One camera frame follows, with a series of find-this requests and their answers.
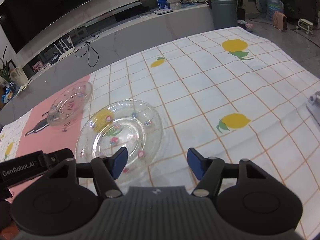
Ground clear glass plate with flowers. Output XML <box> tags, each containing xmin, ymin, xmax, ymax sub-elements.
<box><xmin>47</xmin><ymin>81</ymin><xmax>93</xmax><ymax>127</ymax></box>

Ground pink restaurant placemat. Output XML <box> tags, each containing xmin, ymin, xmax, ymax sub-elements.
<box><xmin>1</xmin><ymin>74</ymin><xmax>95</xmax><ymax>162</ymax></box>

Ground blue snack bags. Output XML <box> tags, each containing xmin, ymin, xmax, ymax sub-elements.
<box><xmin>1</xmin><ymin>81</ymin><xmax>20</xmax><ymax>103</ymax></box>

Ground green potted plant white pot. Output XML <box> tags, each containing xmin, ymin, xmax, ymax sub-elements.
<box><xmin>1</xmin><ymin>47</ymin><xmax>29</xmax><ymax>86</ymax></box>

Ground phone on stand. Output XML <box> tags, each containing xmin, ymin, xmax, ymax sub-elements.
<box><xmin>306</xmin><ymin>92</ymin><xmax>320</xmax><ymax>125</ymax></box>

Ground white wifi router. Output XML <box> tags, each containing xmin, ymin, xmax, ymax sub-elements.
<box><xmin>54</xmin><ymin>35</ymin><xmax>75</xmax><ymax>61</ymax></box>

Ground black television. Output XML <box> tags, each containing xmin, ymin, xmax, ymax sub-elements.
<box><xmin>1</xmin><ymin>0</ymin><xmax>91</xmax><ymax>53</ymax></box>

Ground grey-green trash bin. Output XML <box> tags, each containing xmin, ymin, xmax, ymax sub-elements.
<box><xmin>210</xmin><ymin>0</ymin><xmax>238</xmax><ymax>30</ymax></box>

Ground pink heater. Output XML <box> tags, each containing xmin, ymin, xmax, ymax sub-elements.
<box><xmin>272</xmin><ymin>11</ymin><xmax>287</xmax><ymax>31</ymax></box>

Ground white small stool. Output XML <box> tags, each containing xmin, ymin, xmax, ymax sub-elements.
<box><xmin>296</xmin><ymin>18</ymin><xmax>313</xmax><ymax>35</ymax></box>

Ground water bottle jug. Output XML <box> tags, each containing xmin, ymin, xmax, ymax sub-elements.
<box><xmin>266</xmin><ymin>0</ymin><xmax>284</xmax><ymax>21</ymax></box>

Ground black cable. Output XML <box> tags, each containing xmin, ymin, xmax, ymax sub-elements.
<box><xmin>74</xmin><ymin>35</ymin><xmax>100</xmax><ymax>68</ymax></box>

